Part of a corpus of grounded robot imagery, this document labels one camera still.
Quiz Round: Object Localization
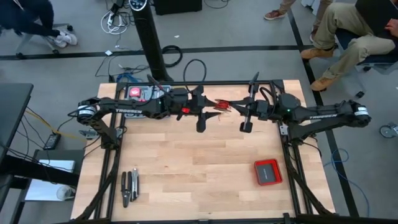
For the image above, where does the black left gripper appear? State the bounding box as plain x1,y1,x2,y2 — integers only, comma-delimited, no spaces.
172,85,223,133

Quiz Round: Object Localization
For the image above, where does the person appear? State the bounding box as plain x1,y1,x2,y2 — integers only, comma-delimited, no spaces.
264,0,333,43
0,0,78,49
300,0,398,92

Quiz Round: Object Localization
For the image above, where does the tangled blue cable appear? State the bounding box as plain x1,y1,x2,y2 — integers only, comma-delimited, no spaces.
116,72,144,83

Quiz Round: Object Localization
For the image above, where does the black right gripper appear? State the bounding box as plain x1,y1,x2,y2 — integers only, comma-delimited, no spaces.
228,83,270,134

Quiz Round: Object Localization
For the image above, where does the black laptop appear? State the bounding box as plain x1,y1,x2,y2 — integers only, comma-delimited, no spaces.
356,0,398,40

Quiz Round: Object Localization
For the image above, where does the black wire spool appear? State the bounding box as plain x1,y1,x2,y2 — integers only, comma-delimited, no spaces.
214,99,233,113

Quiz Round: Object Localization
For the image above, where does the black coiled cable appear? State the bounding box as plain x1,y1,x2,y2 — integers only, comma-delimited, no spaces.
161,45,183,68

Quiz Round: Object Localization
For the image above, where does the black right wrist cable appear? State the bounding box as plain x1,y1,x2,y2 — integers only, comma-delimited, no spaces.
259,81,279,116

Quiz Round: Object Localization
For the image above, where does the grey tool kit case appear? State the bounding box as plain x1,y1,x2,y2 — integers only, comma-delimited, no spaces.
123,85,173,119

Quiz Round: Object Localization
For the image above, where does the grey caster wheel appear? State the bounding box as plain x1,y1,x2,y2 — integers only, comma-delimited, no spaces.
379,122,398,139

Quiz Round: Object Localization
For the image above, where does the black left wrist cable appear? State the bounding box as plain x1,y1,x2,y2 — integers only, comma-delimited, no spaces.
182,58,208,91

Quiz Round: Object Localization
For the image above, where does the red square tray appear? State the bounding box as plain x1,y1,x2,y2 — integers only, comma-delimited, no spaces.
254,159,284,187

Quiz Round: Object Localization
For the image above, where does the black desk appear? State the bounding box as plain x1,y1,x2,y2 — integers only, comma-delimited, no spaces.
0,82,81,224

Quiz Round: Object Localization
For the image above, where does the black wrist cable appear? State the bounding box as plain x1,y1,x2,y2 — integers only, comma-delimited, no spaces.
182,58,208,91
259,81,279,116

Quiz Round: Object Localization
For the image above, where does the black tower fan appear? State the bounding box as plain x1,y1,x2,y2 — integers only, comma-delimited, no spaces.
128,0,175,83

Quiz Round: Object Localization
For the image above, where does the black wire stripper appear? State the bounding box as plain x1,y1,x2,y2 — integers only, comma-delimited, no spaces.
121,170,133,208

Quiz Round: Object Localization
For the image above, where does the yellow cable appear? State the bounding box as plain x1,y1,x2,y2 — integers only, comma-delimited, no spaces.
24,108,90,142

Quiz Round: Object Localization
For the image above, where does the dark grey rectangular block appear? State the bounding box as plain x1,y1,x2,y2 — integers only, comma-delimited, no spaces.
257,163,277,184

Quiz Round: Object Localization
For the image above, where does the office chair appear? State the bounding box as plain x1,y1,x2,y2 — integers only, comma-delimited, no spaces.
335,27,398,75

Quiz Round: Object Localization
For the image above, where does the black floor box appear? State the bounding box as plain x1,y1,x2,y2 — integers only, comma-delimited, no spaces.
154,0,203,16

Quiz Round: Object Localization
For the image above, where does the long blue cable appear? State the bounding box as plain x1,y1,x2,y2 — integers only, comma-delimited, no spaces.
323,148,371,218

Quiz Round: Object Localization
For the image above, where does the clear plastic cup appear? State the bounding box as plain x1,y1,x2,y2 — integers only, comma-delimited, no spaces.
56,185,76,201

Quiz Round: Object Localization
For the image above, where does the grey chair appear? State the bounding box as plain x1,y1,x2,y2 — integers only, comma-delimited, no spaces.
14,23,74,60

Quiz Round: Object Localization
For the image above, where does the black power adapter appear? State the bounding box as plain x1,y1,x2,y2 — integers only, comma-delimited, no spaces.
43,133,62,151

